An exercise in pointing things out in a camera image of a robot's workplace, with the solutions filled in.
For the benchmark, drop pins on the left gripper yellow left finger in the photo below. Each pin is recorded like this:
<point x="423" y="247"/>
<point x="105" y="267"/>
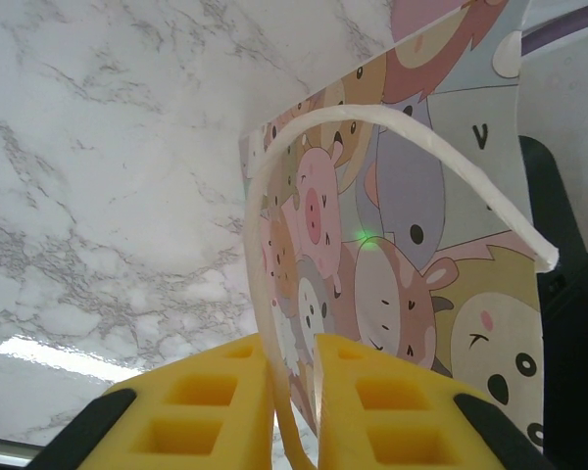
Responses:
<point x="201" y="391"/>

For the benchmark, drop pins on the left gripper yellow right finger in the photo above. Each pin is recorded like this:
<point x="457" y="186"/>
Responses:
<point x="397" y="421"/>

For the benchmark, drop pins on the cartoon animal print paper bag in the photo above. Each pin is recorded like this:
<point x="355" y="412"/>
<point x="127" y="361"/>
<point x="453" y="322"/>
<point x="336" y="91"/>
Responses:
<point x="411" y="196"/>

